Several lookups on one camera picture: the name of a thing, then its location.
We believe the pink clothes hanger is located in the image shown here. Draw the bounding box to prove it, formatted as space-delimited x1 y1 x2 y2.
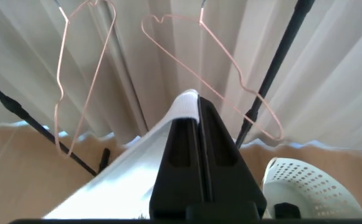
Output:
141 0 285 142
53 0 118 158

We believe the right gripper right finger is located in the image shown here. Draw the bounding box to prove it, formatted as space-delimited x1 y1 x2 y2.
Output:
198 96 267 220

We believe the black garment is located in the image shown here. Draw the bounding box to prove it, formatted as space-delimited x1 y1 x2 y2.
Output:
274 202 302 220

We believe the beige curtain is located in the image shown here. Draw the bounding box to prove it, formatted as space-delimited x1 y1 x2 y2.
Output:
0 0 362 151

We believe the black clothes rack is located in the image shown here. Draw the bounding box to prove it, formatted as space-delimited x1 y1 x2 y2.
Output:
0 0 316 177

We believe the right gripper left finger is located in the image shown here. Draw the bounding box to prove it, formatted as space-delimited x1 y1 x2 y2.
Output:
149 116 212 220

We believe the white laundry basket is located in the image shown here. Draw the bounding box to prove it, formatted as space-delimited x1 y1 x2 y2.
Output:
261 157 362 220

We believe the white printed garment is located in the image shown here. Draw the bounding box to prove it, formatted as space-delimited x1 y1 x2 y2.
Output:
43 89 201 220

